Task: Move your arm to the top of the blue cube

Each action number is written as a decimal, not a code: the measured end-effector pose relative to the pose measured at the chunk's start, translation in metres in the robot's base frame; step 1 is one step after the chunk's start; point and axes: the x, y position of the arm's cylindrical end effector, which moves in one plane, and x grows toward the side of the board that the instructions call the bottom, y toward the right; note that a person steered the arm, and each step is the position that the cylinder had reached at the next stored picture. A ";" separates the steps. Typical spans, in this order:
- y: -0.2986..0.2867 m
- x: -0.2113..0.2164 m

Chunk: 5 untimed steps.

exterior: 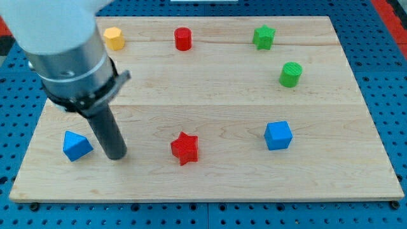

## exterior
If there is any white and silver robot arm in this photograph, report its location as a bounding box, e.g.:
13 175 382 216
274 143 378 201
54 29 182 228
1 0 130 117

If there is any blue cube block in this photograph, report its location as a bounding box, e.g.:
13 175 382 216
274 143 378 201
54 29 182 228
264 121 293 151

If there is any wooden board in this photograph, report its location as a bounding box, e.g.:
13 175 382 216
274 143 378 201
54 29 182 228
10 16 404 203

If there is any red star block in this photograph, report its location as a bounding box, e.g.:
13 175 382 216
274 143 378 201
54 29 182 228
170 132 198 166

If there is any red cylinder block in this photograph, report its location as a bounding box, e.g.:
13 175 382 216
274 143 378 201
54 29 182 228
174 27 192 51

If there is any green cylinder block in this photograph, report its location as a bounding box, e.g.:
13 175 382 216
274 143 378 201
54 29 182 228
279 62 303 88

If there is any green star block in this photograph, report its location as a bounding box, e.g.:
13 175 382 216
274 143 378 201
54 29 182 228
252 25 276 50

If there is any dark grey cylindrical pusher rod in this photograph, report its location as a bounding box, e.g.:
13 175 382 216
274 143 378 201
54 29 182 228
86 105 127 160

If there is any yellow hexagon block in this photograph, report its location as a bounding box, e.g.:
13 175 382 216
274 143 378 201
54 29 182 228
103 27 125 51

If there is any blue triangular prism block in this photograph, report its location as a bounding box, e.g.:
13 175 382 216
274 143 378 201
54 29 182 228
62 131 93 162

